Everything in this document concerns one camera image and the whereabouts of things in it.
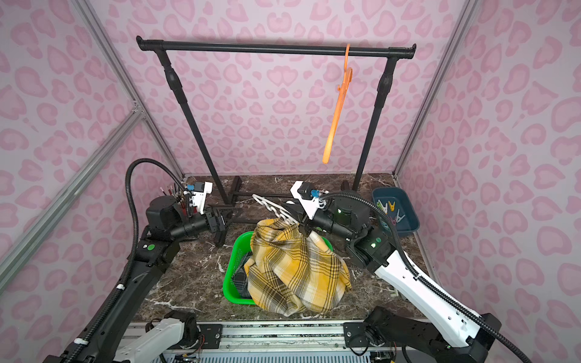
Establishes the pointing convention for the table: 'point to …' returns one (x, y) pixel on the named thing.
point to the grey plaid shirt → (240, 277)
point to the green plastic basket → (241, 243)
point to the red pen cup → (173, 193)
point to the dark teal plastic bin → (403, 218)
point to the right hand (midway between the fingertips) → (284, 205)
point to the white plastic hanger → (277, 208)
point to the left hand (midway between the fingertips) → (237, 209)
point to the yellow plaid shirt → (293, 272)
